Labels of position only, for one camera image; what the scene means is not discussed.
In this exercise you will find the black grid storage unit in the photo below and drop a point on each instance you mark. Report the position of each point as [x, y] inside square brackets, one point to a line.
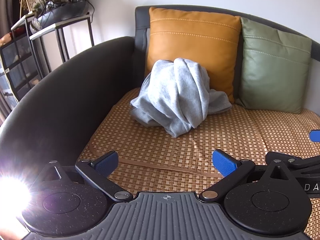
[17, 62]

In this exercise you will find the brown woven seat mat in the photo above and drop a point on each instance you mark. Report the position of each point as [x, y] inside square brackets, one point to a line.
[175, 155]

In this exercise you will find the orange leather cushion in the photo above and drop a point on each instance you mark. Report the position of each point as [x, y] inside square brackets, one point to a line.
[192, 42]

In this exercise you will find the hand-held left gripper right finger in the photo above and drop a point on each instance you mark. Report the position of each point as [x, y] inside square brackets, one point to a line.
[223, 163]

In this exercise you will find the dark grey sofa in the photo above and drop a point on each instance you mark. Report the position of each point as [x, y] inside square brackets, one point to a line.
[62, 92]

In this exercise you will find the green leather cushion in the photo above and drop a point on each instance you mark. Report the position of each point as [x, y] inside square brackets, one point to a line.
[272, 70]

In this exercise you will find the grey sweatshirt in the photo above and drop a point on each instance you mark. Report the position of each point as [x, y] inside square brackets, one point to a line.
[175, 92]

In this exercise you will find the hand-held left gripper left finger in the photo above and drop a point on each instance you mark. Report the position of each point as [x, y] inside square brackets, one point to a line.
[107, 162]

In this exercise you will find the white-topped black metal rack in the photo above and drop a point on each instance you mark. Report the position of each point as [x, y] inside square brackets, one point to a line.
[50, 28]

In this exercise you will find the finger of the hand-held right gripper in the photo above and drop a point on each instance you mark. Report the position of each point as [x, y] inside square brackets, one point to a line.
[307, 162]
[315, 135]

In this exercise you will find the black bonsai rockery planter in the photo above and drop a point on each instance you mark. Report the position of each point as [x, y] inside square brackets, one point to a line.
[62, 12]

